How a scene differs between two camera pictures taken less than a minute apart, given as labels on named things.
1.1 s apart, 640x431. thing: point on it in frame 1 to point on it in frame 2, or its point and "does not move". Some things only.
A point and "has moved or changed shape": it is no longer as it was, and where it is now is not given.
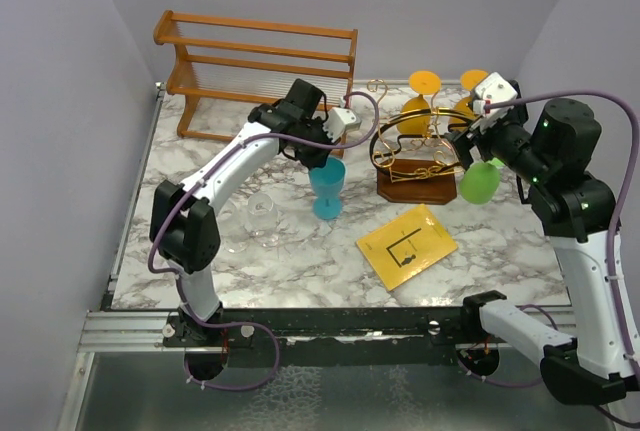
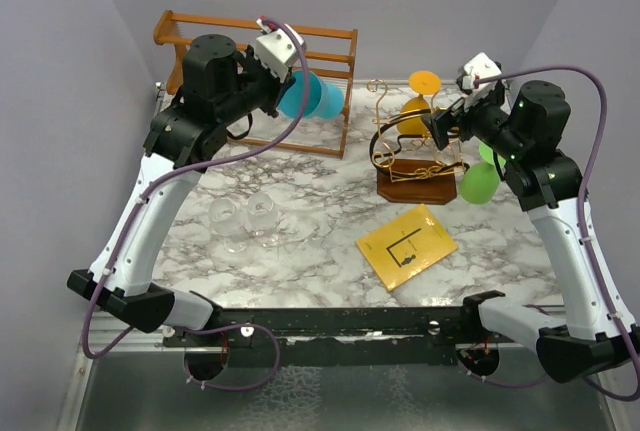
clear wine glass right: x=262 y=219 does not move
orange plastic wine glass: x=421 y=83 does not move
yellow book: x=406 y=246 does not move
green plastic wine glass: x=480 y=180 does not move
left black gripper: x=313 y=161 to x=278 y=87
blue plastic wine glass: x=327 y=182 has moved or changed shape
